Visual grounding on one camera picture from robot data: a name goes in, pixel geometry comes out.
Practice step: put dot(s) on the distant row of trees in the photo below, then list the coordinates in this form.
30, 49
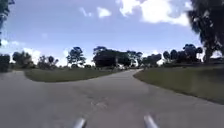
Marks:
105, 58

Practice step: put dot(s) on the grey asphalt path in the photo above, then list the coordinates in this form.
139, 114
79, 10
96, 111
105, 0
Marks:
110, 96

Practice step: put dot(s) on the grass patch between paths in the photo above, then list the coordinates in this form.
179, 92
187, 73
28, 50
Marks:
63, 75

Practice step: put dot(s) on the robot's own part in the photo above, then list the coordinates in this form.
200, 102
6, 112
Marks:
80, 123
150, 122

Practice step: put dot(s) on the wide grass field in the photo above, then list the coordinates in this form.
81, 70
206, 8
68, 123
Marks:
190, 81

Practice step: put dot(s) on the tall dark tree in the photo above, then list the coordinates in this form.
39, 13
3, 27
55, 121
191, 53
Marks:
208, 20

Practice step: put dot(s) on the overhanging tree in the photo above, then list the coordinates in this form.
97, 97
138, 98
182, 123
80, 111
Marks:
3, 10

